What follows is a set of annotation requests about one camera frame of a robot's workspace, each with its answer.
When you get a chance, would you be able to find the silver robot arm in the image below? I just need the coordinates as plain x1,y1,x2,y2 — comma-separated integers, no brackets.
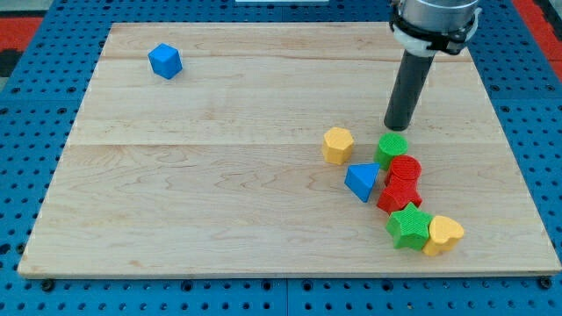
399,0,479,32

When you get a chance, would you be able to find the yellow hexagon block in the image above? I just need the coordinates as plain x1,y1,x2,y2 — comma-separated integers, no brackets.
321,126,354,165

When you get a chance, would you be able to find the blue cube block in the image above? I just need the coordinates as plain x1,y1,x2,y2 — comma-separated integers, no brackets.
148,43,183,80

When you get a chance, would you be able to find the wooden board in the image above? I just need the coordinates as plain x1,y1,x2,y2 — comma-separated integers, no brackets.
18,23,561,279

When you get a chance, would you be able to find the blue triangle block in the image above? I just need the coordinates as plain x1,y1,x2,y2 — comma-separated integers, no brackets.
344,162,379,203

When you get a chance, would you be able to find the green cylinder block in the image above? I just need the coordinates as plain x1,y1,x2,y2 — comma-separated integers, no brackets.
373,133,408,170

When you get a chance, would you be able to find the red star block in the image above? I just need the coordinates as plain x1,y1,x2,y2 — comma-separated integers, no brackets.
377,177,423,215

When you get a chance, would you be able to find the red cylinder block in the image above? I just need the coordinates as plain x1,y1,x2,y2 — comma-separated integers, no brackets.
385,154,422,185

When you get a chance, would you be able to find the green star block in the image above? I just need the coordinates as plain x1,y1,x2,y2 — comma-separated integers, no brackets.
385,203,434,251

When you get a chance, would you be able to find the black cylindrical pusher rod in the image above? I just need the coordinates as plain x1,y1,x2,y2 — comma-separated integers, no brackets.
384,51,434,131

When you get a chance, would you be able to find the yellow heart block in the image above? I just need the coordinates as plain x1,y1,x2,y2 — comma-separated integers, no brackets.
421,215,465,256

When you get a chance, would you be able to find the white black wrist collar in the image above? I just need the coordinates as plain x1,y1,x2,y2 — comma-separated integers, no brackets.
389,1,482,57

